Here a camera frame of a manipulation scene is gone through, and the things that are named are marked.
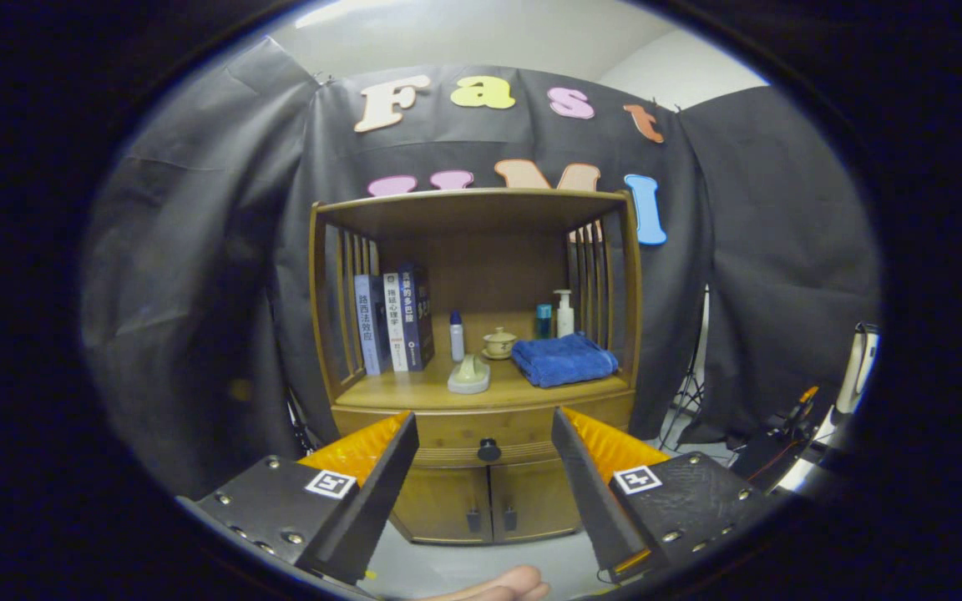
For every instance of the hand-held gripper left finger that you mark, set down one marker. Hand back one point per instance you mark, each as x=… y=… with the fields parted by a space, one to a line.
x=374 y=501

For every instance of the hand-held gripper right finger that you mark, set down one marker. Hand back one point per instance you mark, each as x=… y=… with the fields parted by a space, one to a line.
x=589 y=501

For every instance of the wooden drawer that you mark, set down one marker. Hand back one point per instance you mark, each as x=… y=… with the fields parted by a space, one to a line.
x=448 y=426

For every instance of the black round drawer knob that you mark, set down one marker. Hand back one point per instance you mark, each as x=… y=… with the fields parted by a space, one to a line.
x=489 y=450

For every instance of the wooden cabinet door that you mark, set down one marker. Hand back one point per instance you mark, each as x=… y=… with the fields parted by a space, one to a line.
x=535 y=492
x=439 y=501

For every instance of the wooden countertop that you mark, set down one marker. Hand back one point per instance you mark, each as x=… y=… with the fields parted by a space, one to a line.
x=414 y=388

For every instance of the wooden cabinet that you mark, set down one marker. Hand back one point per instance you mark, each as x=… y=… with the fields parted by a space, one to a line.
x=481 y=213

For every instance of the blue folded towel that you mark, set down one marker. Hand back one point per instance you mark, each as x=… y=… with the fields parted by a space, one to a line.
x=564 y=361

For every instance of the black tripod stand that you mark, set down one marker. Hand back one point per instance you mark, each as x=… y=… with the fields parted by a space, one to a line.
x=688 y=388

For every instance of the light blue book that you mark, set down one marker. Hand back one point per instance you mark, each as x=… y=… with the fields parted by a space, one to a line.
x=367 y=325

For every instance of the white spine book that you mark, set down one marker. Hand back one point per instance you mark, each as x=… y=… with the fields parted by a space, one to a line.
x=395 y=325

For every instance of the white bottle with blue cap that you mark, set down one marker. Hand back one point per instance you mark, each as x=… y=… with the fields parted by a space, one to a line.
x=456 y=340

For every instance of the beige lidded teacup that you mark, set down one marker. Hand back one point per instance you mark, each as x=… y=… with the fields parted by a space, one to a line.
x=499 y=344

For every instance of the teal bottle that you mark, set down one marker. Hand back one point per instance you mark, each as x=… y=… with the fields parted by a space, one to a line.
x=544 y=323

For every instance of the white pump bottle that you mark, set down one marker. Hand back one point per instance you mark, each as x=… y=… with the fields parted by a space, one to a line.
x=564 y=319

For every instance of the dark blue book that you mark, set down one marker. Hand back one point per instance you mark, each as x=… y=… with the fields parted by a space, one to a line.
x=418 y=317

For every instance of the black equipment with orange clip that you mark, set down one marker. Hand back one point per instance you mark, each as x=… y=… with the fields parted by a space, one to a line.
x=773 y=455

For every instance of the white device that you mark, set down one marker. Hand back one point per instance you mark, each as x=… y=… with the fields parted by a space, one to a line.
x=855 y=376

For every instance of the black backdrop cloth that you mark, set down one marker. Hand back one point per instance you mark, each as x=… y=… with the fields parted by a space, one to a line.
x=197 y=250

